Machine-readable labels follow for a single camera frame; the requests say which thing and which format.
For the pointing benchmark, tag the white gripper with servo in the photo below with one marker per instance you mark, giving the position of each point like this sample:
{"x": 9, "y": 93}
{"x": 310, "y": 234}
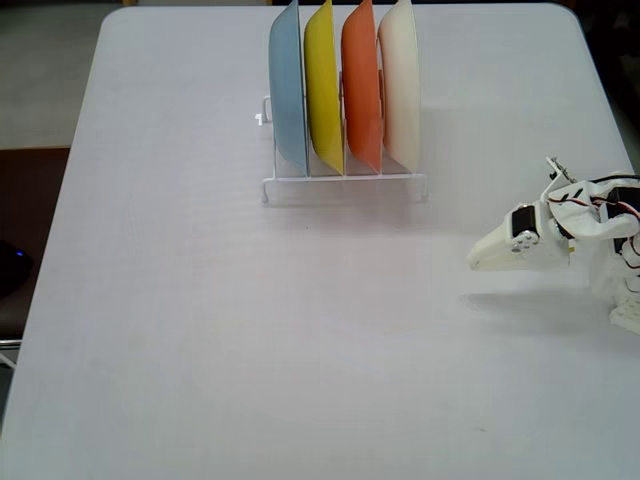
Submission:
{"x": 501, "y": 252}

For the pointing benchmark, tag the cream white plate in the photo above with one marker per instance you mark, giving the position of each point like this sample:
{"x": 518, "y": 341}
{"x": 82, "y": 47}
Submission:
{"x": 400, "y": 90}

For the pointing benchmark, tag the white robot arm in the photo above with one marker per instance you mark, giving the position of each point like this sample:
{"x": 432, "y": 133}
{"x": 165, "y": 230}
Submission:
{"x": 607, "y": 265}

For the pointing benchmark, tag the orange plate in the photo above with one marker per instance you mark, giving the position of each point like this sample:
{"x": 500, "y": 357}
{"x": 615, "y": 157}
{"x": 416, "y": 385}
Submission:
{"x": 360, "y": 90}

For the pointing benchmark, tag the yellow plate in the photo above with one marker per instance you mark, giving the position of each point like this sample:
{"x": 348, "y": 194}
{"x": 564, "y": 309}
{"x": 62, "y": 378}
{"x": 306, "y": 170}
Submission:
{"x": 322, "y": 90}

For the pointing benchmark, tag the blue-green plate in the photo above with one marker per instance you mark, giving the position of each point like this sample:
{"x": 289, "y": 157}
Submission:
{"x": 287, "y": 90}

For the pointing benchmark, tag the black round device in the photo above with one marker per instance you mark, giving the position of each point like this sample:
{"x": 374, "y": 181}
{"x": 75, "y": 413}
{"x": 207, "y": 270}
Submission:
{"x": 12, "y": 270}

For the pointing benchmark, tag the small wrist camera board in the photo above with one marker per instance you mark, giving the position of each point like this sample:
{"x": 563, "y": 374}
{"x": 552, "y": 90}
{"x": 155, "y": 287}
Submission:
{"x": 560, "y": 171}

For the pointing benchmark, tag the metal frame bar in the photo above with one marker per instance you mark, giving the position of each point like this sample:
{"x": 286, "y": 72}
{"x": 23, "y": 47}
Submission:
{"x": 10, "y": 343}

